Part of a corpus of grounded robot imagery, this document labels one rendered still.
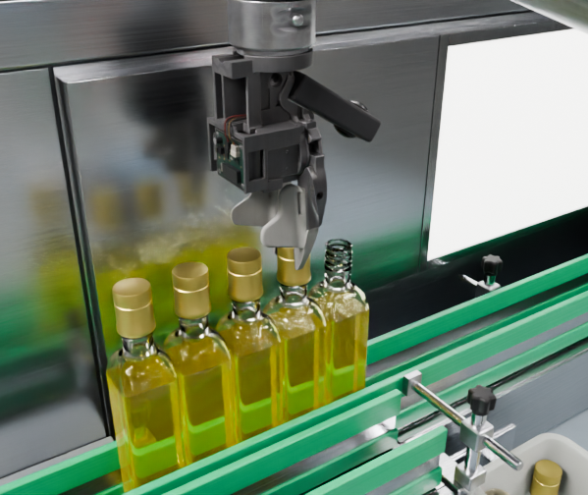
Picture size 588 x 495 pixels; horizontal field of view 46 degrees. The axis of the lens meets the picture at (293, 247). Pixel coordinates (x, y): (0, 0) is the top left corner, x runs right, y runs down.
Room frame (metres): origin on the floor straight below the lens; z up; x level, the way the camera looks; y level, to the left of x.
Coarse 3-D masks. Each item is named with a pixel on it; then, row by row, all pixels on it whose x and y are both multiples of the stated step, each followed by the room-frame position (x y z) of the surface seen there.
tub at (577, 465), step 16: (528, 448) 0.67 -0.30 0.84; (544, 448) 0.69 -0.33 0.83; (560, 448) 0.69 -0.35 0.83; (576, 448) 0.67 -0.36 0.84; (496, 464) 0.65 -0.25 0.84; (528, 464) 0.67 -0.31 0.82; (560, 464) 0.68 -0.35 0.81; (576, 464) 0.67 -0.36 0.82; (496, 480) 0.64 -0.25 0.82; (512, 480) 0.66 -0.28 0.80; (528, 480) 0.67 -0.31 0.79; (576, 480) 0.66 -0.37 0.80
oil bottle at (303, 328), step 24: (288, 312) 0.60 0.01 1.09; (312, 312) 0.61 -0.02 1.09; (288, 336) 0.59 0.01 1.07; (312, 336) 0.60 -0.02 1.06; (288, 360) 0.59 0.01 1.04; (312, 360) 0.61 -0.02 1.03; (288, 384) 0.59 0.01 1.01; (312, 384) 0.61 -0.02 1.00; (288, 408) 0.59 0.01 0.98; (312, 408) 0.61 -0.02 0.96
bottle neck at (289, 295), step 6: (282, 288) 0.62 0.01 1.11; (288, 288) 0.61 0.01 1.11; (294, 288) 0.61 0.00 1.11; (300, 288) 0.61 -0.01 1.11; (306, 288) 0.62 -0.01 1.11; (282, 294) 0.62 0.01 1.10; (288, 294) 0.61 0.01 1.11; (294, 294) 0.61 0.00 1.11; (300, 294) 0.61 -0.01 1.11; (306, 294) 0.62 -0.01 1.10; (282, 300) 0.62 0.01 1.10; (288, 300) 0.61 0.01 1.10; (294, 300) 0.61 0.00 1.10; (300, 300) 0.61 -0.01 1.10; (306, 300) 0.62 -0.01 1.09
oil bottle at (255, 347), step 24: (264, 312) 0.60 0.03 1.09; (240, 336) 0.57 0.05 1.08; (264, 336) 0.58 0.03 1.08; (240, 360) 0.56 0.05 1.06; (264, 360) 0.57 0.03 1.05; (240, 384) 0.56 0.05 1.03; (264, 384) 0.57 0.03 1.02; (240, 408) 0.56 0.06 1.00; (264, 408) 0.57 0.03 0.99; (240, 432) 0.56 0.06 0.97
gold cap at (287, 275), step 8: (280, 248) 0.62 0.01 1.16; (288, 248) 0.61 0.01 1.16; (280, 256) 0.62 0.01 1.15; (288, 256) 0.61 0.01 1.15; (280, 264) 0.62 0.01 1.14; (288, 264) 0.61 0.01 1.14; (304, 264) 0.61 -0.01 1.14; (280, 272) 0.62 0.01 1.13; (288, 272) 0.61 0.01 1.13; (296, 272) 0.61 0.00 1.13; (304, 272) 0.61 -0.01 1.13; (280, 280) 0.61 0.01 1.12; (288, 280) 0.61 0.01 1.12; (296, 280) 0.61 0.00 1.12; (304, 280) 0.61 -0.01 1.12
